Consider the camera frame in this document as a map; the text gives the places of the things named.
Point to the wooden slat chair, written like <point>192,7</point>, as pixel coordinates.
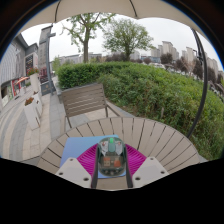
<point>83,100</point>

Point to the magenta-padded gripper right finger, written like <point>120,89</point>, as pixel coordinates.
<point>150,170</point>

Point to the white planter box with flowers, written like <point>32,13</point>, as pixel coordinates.
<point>34,81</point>
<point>32,115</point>

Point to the blue mouse pad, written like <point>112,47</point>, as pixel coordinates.
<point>76,146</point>

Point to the transparent green computer mouse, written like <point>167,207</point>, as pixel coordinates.
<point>111,160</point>

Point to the dense leafy tree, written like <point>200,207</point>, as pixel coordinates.
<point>126,33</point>

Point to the distant apartment buildings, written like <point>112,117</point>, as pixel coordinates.
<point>166,48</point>

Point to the sparse-leaved tree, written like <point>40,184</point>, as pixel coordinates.
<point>86,50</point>

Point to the grey street pole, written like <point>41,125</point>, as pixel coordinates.
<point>49,66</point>

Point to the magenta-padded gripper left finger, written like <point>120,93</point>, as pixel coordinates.
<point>71,170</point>

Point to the dark curved parasol pole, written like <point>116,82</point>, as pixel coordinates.
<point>204,83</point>

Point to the beige parasol canopy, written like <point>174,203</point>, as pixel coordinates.
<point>100,6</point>

